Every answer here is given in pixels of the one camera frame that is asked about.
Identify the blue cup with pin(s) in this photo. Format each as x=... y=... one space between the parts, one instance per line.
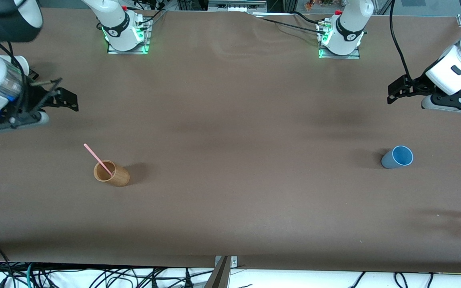
x=390 y=160

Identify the dark support post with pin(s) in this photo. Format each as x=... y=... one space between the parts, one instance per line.
x=218 y=278

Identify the wooden cup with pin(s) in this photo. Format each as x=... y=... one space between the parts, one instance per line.
x=120 y=178

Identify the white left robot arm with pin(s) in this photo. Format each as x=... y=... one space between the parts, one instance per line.
x=442 y=76

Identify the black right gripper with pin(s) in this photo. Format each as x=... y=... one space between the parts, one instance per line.
x=37 y=97

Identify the metal table edge bracket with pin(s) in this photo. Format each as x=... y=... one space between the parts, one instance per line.
x=233 y=262

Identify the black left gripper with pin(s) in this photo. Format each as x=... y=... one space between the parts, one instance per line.
x=419 y=84

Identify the pink chopstick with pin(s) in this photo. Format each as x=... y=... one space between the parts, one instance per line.
x=96 y=157

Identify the aluminium frame rail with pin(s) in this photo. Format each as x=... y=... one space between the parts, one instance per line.
x=234 y=6

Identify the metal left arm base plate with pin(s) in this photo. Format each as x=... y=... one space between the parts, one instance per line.
x=356 y=56

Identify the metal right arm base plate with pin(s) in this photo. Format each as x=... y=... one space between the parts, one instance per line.
x=114 y=51

